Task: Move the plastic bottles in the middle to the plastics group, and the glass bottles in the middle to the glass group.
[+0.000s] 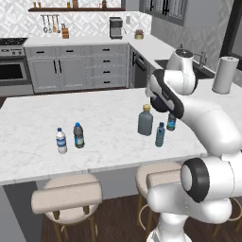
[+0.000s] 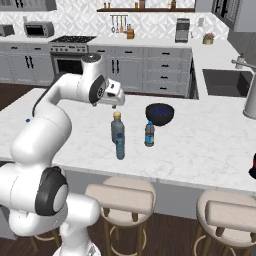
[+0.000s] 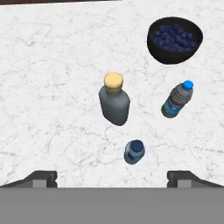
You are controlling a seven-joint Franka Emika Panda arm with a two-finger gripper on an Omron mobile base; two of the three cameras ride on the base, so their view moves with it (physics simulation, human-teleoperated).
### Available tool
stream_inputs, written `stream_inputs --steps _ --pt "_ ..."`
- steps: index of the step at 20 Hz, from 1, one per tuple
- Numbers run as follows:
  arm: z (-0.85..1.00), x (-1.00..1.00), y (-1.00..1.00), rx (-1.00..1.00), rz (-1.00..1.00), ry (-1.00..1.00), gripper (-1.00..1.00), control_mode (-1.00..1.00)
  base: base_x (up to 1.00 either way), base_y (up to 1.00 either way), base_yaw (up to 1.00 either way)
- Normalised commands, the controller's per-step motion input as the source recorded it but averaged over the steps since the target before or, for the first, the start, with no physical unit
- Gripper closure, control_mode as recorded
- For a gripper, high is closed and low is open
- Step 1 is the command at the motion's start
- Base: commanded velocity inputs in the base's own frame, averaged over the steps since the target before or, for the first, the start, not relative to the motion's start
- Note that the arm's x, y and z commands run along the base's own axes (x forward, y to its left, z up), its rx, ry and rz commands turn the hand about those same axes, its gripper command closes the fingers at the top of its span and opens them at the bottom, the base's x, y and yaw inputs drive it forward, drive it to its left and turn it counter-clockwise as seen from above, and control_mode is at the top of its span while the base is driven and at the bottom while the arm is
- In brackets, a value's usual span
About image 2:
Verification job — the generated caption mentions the grey wall cupboards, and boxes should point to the grey wall cupboards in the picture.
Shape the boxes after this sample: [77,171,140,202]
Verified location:
[0,0,58,12]
[194,0,256,33]

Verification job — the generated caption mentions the potted plant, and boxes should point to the potted plant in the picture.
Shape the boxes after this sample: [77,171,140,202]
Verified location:
[202,32,216,46]

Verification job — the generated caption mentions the beige round bar stool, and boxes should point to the beige round bar stool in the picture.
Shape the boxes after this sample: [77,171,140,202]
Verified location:
[29,227,62,254]
[192,189,256,256]
[84,176,158,256]

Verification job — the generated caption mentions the dark sink basin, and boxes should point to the dark sink basin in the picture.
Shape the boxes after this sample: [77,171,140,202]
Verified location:
[202,68,254,98]

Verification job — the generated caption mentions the silver coffee machine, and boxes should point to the silver coffee machine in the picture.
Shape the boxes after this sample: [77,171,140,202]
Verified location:
[175,17,191,44]

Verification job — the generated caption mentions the silver toaster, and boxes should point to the silver toaster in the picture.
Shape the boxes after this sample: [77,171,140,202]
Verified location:
[0,24,16,37]

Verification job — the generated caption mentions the grey base cupboards run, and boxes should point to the grey base cupboards run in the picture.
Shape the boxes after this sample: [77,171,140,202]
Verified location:
[0,41,55,86]
[87,44,200,100]

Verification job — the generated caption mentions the dark blue bowl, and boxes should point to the dark blue bowl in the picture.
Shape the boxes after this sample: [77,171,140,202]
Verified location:
[144,102,176,127]

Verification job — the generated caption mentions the silver toaster oven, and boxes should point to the silver toaster oven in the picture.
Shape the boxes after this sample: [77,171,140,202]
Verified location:
[23,20,55,39]

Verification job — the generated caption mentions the black gas hob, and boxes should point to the black gas hob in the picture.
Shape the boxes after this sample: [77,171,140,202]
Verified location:
[49,35,98,45]

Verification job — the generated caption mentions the clear plastic bottle blue cap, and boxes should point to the clear plastic bottle blue cap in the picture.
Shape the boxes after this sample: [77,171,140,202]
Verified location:
[144,120,156,148]

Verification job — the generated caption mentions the red and black object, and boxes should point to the red and black object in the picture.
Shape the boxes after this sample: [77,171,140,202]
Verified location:
[248,163,256,180]

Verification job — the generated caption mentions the soap dispenser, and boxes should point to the soap dispenser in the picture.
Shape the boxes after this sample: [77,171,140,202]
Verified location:
[235,53,247,70]

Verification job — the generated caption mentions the wooden knife block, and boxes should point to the wooden knife block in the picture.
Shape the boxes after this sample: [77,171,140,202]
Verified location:
[126,23,136,40]

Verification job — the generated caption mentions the grey glass bottle cork cap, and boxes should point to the grey glass bottle cork cap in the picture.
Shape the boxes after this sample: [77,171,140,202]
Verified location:
[110,111,126,145]

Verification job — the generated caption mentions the brown wall shelf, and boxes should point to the brown wall shelf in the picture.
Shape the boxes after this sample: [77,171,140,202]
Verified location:
[96,7,196,13]

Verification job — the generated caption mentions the silver tap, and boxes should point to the silver tap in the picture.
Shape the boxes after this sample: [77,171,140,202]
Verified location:
[231,58,256,120]

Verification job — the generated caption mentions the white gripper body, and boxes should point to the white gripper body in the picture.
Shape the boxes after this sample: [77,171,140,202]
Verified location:
[98,90,127,109]

